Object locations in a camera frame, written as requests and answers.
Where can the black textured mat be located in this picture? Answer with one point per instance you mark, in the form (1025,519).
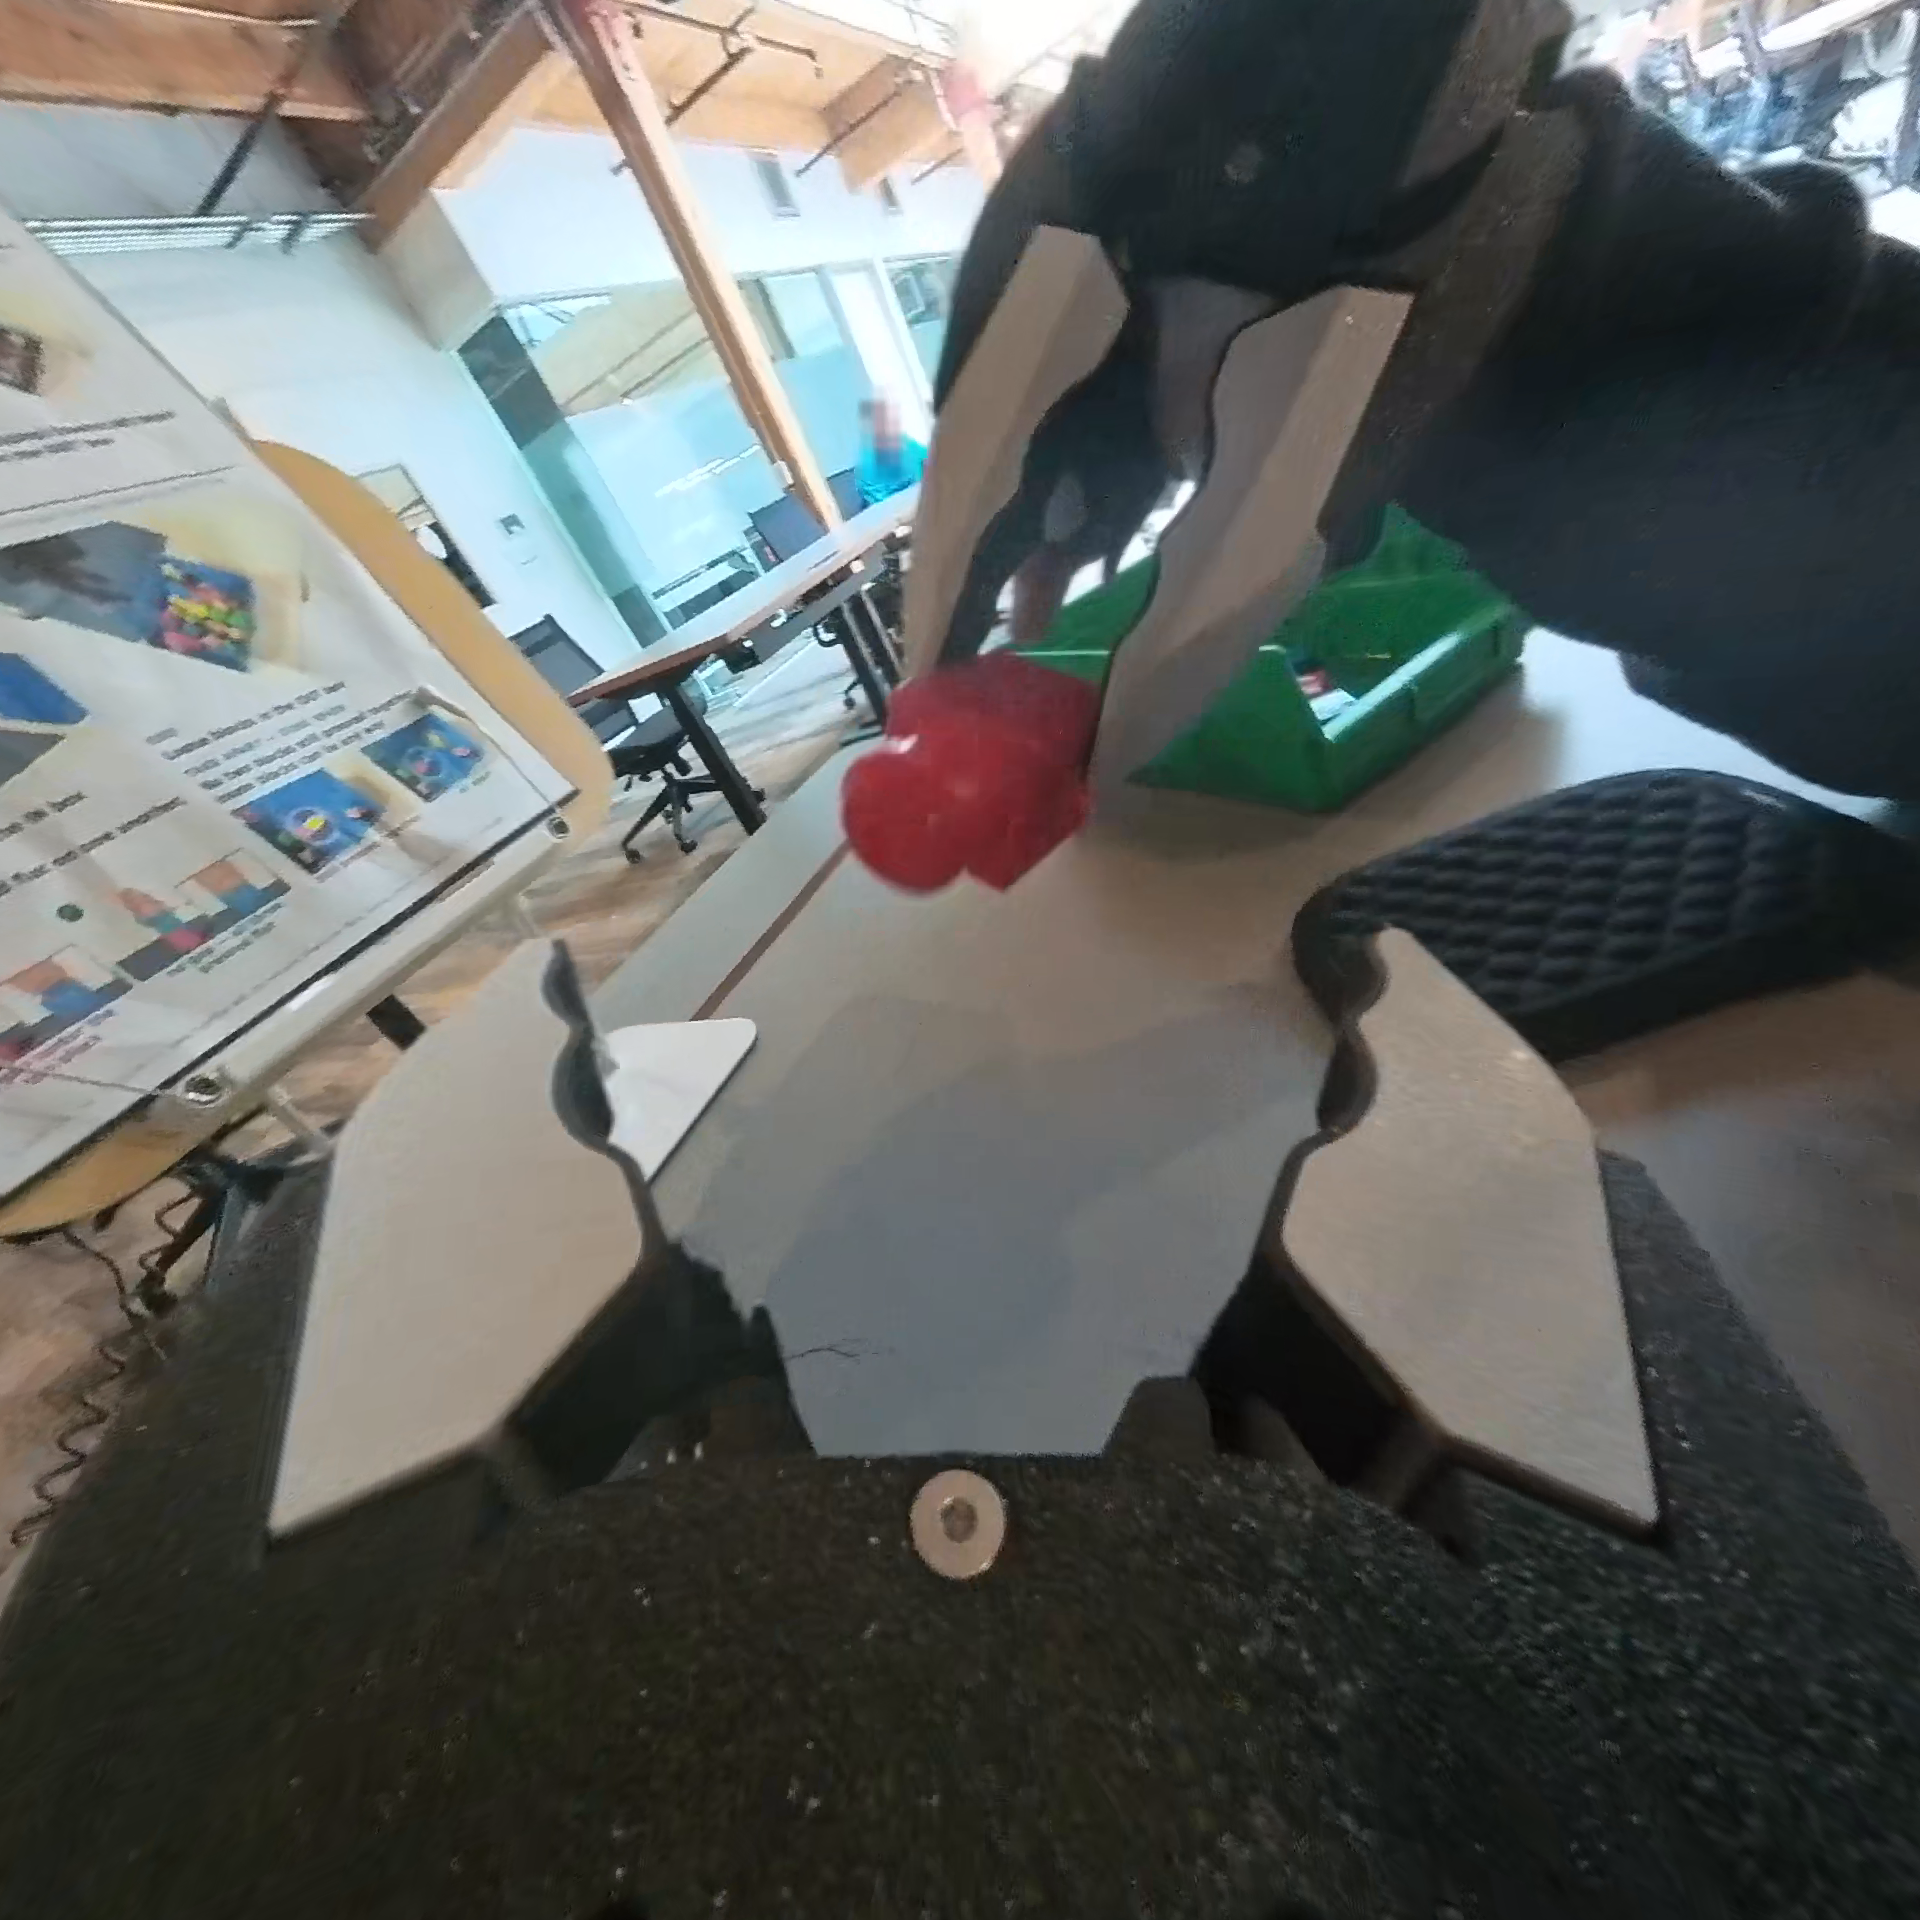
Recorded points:
(1621,885)

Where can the person's right hand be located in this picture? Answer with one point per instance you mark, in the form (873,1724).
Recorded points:
(1126,452)

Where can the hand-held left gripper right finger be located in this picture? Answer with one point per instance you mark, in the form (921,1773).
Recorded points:
(1471,1277)

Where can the person's right forearm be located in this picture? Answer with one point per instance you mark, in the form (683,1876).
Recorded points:
(1723,452)

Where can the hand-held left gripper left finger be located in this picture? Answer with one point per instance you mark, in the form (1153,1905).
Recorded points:
(451,1289)

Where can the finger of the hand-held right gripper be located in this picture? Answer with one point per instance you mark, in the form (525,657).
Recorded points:
(1277,494)
(1021,405)

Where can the laminated instruction sheet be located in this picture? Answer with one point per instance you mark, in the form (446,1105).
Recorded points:
(225,674)

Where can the red toy block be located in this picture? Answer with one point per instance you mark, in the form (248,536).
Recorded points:
(974,781)

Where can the black office chair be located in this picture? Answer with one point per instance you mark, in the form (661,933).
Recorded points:
(562,661)

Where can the instruction poster board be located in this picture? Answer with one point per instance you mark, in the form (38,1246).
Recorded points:
(495,646)

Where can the green plastic bin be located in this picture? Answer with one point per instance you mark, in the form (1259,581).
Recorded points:
(1305,751)

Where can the long wooden desk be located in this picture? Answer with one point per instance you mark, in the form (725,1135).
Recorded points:
(751,593)

